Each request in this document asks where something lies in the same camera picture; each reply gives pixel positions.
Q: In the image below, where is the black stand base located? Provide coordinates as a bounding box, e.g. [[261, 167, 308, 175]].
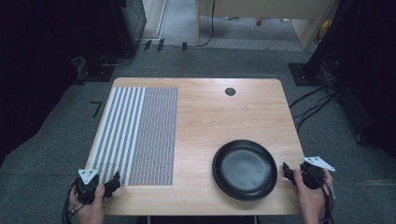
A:
[[288, 62, 326, 87], [73, 55, 116, 84]]

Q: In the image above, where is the dark curtain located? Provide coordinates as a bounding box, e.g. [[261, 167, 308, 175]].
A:
[[303, 0, 396, 160], [0, 0, 138, 167]]

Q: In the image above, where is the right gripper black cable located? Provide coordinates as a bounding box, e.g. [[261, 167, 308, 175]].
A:
[[311, 169, 336, 224]]

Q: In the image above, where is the light floor cable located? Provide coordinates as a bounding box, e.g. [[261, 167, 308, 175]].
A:
[[99, 52, 135, 68]]

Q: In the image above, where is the person's right hand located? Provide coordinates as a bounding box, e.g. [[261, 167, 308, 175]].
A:
[[292, 169, 334, 215]]

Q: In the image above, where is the black floor cables bundle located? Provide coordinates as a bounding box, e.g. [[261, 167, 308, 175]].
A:
[[289, 59, 342, 133]]

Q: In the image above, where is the black floor tape corner mark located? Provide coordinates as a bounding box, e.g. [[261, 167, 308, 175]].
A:
[[90, 100, 104, 119]]

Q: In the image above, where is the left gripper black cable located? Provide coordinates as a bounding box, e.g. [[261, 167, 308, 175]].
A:
[[61, 180, 82, 224]]

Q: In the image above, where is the black hanging cable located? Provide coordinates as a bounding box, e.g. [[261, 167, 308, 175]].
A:
[[195, 0, 217, 49]]

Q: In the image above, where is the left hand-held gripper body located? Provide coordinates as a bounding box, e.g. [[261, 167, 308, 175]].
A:
[[75, 167, 101, 205]]

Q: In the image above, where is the yellow object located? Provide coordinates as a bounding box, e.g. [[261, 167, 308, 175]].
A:
[[316, 19, 332, 43]]

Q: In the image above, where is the person's left hand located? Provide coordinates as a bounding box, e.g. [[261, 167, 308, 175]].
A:
[[68, 183, 106, 217]]

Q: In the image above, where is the black plate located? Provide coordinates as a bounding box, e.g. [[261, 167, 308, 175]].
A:
[[211, 138, 278, 203]]

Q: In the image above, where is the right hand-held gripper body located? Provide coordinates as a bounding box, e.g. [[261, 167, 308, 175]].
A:
[[300, 155, 337, 190]]

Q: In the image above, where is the striped placemat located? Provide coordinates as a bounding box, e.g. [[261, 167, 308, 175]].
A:
[[85, 86, 179, 187]]

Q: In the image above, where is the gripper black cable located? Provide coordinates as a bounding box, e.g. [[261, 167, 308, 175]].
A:
[[61, 180, 82, 224], [311, 169, 336, 224]]

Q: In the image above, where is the dark grey cabinet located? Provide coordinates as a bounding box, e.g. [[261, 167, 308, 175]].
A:
[[120, 0, 148, 48]]

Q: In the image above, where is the light wooden furniture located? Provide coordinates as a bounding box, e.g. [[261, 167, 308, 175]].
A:
[[196, 0, 338, 51]]

